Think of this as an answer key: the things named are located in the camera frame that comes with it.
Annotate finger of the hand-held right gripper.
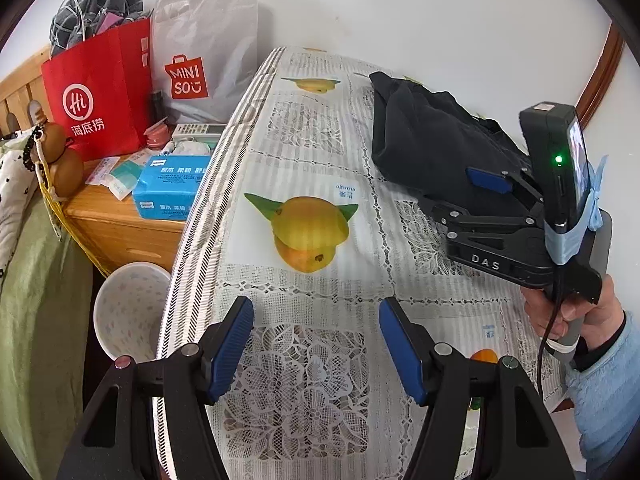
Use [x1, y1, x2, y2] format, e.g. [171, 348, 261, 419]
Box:
[417, 195, 543, 241]
[466, 166, 543, 206]

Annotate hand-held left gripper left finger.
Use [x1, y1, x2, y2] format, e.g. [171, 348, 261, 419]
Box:
[56, 296, 255, 480]

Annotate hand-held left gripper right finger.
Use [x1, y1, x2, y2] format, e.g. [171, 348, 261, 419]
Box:
[378, 297, 576, 480]

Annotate black sweatshirt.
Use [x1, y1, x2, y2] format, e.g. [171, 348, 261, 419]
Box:
[369, 71, 538, 202]

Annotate person's right forearm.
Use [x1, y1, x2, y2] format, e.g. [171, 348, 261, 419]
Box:
[564, 310, 640, 477]

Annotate person's right hand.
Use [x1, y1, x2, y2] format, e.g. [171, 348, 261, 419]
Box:
[522, 274, 627, 352]

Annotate white patterned waste bin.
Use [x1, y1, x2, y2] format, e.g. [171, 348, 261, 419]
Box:
[93, 261, 173, 362]

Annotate wooden nightstand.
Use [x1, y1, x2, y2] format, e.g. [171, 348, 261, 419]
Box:
[64, 152, 213, 277]

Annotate fruit print lace tablecloth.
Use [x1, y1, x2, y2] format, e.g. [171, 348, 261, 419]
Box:
[155, 46, 576, 480]

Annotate blue tissue pack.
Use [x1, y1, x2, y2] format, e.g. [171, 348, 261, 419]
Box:
[132, 154, 213, 220]

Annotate green blanket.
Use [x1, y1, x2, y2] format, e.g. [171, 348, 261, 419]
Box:
[0, 195, 97, 480]

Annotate crumpled white tissue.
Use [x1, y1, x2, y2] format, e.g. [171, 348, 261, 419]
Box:
[172, 139, 217, 159]

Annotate medicine packets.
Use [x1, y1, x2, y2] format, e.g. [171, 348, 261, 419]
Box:
[85, 155, 151, 202]

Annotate white remote control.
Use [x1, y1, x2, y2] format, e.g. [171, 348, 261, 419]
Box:
[171, 122, 228, 142]

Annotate pink cup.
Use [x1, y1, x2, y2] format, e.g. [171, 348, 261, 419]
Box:
[144, 117, 173, 149]

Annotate tan gourd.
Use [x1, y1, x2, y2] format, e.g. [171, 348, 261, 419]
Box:
[41, 121, 85, 197]

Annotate white floral quilt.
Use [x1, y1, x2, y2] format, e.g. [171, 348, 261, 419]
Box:
[0, 130, 42, 283]

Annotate red paper bag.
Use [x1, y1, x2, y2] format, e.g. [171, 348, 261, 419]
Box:
[41, 17, 153, 162]

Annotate white plastic shopping bag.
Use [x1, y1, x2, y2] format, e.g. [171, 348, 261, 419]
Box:
[150, 0, 260, 126]

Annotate wooden headboard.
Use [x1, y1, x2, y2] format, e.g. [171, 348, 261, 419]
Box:
[0, 42, 57, 138]

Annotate dark plaid cloth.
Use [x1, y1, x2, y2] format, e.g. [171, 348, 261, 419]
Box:
[49, 0, 153, 58]

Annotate brown wooden door frame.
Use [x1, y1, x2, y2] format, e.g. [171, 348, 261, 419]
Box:
[575, 22, 626, 127]

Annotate black cable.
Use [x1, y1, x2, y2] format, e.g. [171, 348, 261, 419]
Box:
[537, 255, 566, 401]

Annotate yellow cord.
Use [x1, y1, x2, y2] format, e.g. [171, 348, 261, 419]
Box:
[34, 142, 109, 279]

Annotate black bead string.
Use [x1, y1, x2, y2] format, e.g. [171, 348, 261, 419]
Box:
[17, 126, 49, 172]

